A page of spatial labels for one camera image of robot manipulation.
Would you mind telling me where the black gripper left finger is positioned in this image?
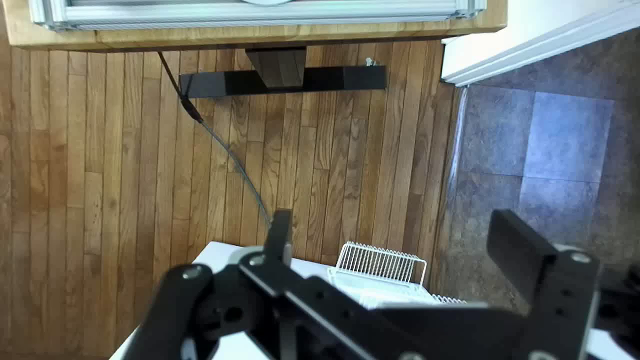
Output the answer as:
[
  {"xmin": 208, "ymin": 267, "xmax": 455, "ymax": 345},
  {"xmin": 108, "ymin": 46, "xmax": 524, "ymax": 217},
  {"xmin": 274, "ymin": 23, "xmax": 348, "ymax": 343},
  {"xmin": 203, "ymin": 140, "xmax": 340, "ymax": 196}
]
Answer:
[{"xmin": 122, "ymin": 207, "xmax": 401, "ymax": 360}]

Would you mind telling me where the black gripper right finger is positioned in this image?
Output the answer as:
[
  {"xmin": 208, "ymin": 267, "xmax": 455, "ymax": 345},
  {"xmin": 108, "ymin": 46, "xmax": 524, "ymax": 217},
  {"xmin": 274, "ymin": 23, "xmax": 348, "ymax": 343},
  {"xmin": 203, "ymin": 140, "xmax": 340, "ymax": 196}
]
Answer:
[{"xmin": 398, "ymin": 207, "xmax": 640, "ymax": 360}]

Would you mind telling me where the white baseboard trim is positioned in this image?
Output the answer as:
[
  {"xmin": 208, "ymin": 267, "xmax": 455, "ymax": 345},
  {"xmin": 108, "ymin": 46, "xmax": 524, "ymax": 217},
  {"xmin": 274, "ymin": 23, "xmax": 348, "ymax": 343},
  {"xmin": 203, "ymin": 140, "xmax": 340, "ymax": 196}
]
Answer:
[{"xmin": 438, "ymin": 0, "xmax": 640, "ymax": 89}]

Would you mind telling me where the black table foot bar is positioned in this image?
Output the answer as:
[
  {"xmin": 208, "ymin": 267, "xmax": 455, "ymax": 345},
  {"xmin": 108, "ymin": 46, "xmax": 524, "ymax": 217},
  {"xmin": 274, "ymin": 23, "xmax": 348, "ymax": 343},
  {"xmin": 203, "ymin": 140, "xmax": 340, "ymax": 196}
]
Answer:
[{"xmin": 176, "ymin": 64, "xmax": 390, "ymax": 102}]

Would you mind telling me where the wooden table top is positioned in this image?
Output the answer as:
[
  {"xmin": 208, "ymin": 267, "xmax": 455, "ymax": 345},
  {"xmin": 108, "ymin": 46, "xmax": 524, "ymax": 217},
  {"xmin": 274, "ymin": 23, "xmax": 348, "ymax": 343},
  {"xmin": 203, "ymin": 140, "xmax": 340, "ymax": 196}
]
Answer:
[{"xmin": 0, "ymin": 0, "xmax": 510, "ymax": 54}]

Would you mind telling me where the white framed panel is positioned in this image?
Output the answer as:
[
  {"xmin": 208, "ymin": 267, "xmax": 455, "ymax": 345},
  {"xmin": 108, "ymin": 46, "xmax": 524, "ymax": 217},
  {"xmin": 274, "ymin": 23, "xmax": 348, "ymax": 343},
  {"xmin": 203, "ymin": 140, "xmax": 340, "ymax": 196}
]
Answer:
[{"xmin": 27, "ymin": 0, "xmax": 490, "ymax": 31}]

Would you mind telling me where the black cable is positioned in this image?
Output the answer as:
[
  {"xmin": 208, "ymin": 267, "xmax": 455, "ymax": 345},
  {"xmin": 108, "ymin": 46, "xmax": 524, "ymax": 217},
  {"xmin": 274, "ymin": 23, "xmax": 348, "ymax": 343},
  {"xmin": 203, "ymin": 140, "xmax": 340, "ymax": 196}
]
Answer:
[{"xmin": 155, "ymin": 49, "xmax": 274, "ymax": 229}]

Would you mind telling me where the white wire dish rack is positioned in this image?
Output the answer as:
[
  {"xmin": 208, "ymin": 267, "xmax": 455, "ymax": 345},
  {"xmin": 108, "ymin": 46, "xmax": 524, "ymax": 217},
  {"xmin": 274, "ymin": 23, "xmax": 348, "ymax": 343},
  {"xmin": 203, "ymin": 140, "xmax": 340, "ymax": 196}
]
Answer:
[{"xmin": 330, "ymin": 239, "xmax": 469, "ymax": 310}]

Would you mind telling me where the dark brown table post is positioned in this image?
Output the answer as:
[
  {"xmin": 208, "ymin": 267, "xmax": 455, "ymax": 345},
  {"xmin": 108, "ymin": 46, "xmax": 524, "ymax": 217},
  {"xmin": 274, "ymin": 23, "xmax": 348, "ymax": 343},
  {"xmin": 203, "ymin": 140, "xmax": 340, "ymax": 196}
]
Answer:
[{"xmin": 243, "ymin": 44, "xmax": 309, "ymax": 89}]

